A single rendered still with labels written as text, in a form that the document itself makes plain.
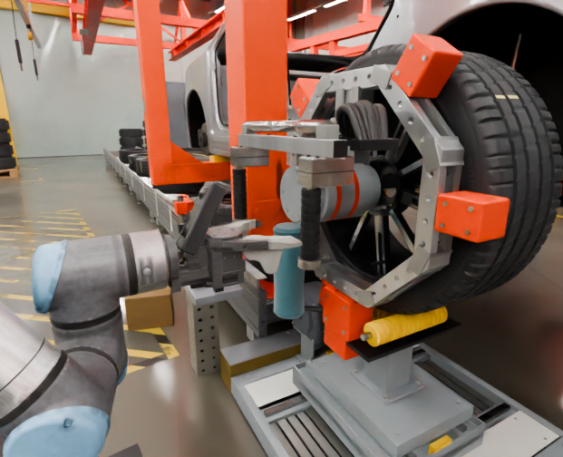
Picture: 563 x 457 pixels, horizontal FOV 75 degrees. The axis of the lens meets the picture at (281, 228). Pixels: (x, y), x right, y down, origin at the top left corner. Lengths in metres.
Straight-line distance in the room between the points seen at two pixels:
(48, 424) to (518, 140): 0.82
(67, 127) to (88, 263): 13.16
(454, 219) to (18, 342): 0.64
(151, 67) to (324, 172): 2.63
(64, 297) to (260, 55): 0.99
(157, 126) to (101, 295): 2.66
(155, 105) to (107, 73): 10.83
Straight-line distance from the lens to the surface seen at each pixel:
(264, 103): 1.30
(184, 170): 3.22
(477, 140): 0.78
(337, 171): 0.66
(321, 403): 1.32
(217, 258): 0.57
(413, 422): 1.19
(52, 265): 0.54
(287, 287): 1.02
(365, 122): 0.69
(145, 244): 0.55
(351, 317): 0.98
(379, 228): 1.00
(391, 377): 1.22
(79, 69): 13.83
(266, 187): 1.32
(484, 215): 0.68
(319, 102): 1.01
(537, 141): 0.89
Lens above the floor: 1.01
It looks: 16 degrees down
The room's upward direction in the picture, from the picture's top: straight up
